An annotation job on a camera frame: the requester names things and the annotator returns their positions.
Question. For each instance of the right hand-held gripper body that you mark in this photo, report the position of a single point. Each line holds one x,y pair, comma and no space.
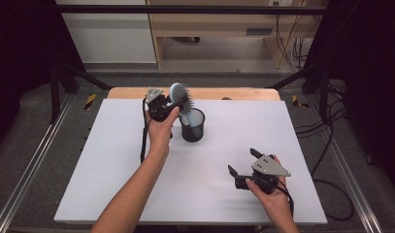
269,168

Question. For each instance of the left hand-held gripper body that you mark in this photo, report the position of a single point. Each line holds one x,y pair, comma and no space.
158,105

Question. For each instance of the light blue hairbrush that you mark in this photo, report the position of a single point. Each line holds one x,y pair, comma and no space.
180,97

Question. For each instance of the black mesh pen cup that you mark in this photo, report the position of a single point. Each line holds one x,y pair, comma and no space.
193,132

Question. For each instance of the person's left hand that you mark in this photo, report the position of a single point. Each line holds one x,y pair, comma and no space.
160,134

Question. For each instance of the person's right hand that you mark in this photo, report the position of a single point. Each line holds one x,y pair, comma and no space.
272,202

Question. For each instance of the white table board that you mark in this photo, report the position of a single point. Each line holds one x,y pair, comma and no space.
198,187

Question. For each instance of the wooden table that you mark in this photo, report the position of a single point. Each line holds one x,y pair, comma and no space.
237,93

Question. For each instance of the yellow black tape marker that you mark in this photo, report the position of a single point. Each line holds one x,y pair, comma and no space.
90,101

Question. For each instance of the white cabinet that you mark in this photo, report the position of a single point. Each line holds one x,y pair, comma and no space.
111,35

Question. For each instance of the light wooden desk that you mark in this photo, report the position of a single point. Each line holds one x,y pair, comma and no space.
214,22

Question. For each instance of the black metal stand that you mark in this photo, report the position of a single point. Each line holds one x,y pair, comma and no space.
322,87
56,90

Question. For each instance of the black curtain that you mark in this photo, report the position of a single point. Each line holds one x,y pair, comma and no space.
373,81
20,58

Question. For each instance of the aluminium rail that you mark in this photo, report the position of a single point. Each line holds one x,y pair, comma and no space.
350,174
33,158

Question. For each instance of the black horizontal frame bar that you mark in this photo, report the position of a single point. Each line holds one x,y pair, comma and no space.
185,9

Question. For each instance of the white wall socket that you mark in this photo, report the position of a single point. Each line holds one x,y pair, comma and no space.
280,3

